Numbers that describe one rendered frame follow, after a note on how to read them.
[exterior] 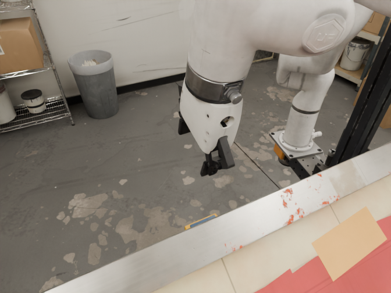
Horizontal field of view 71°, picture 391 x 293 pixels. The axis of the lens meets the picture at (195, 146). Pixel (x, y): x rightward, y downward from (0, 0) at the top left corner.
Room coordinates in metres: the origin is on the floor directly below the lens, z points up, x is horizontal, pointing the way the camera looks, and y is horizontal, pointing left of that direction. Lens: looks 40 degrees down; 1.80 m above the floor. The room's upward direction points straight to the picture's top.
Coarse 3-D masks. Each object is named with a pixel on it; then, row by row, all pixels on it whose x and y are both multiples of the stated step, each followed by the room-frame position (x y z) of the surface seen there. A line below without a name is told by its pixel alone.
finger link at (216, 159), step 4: (216, 156) 0.32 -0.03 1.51; (212, 160) 0.31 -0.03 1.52; (216, 160) 0.30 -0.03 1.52; (220, 160) 0.30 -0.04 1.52; (204, 164) 0.31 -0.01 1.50; (216, 164) 0.29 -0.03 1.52; (220, 164) 0.29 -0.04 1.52; (204, 168) 0.31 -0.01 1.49; (208, 168) 0.32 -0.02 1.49; (212, 168) 0.31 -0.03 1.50; (216, 168) 0.29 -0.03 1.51; (220, 168) 0.29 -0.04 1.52; (200, 172) 0.33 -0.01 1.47; (204, 172) 0.32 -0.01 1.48; (208, 172) 0.31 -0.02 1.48; (212, 172) 0.32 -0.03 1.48; (216, 172) 0.32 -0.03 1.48
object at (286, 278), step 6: (288, 270) 0.15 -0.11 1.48; (282, 276) 0.15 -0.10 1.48; (288, 276) 0.15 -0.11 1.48; (276, 282) 0.14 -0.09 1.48; (282, 282) 0.14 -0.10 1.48; (288, 282) 0.14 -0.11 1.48; (294, 282) 0.14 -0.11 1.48; (264, 288) 0.14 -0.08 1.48; (270, 288) 0.14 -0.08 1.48; (276, 288) 0.14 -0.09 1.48; (282, 288) 0.14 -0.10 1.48; (288, 288) 0.14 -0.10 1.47; (294, 288) 0.14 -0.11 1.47
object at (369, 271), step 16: (384, 224) 0.22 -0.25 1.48; (368, 256) 0.18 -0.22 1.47; (384, 256) 0.18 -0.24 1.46; (304, 272) 0.15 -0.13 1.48; (320, 272) 0.16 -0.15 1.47; (352, 272) 0.16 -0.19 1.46; (368, 272) 0.16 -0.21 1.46; (384, 272) 0.17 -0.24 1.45; (304, 288) 0.14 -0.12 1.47; (320, 288) 0.14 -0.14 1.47; (336, 288) 0.14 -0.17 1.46; (352, 288) 0.15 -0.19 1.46; (368, 288) 0.15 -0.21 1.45; (384, 288) 0.15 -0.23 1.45
